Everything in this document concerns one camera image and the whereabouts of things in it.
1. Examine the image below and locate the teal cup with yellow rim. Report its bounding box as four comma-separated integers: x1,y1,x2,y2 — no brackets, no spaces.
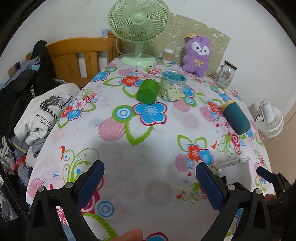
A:
221,100,250,135

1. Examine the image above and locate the green plastic cup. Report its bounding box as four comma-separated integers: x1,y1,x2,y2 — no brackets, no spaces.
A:
136,79,160,104

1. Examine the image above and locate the person's fingertip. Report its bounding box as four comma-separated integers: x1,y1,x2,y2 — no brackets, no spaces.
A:
113,228,143,241

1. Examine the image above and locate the white floor fan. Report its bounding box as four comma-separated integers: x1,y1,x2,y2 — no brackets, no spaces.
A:
255,99,283,138

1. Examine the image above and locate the white printed shirt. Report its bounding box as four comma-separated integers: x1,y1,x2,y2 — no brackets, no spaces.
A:
14,83,80,146

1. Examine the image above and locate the glass jar with lid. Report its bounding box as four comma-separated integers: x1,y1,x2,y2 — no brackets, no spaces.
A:
213,60,237,89

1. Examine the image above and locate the floral tablecloth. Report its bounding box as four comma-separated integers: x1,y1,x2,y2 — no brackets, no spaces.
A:
26,59,274,240

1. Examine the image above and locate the black jacket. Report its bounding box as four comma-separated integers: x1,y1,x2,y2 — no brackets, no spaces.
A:
1,40,56,138

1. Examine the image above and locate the wooden chair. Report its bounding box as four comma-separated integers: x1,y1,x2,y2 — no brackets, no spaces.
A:
45,31,119,88

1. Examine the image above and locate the purple plush bunny toy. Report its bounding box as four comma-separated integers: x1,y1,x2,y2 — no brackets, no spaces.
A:
182,36,212,77

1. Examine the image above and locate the cotton swab container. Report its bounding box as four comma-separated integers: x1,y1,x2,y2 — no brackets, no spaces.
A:
162,48,175,64

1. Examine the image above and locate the green patterned board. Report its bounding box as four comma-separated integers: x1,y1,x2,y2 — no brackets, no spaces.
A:
122,11,231,76

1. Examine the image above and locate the green desk fan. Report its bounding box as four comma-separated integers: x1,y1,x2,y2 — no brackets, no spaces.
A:
108,1,170,67

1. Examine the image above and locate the wall switch plate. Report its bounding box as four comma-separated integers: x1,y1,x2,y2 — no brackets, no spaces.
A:
8,61,21,78

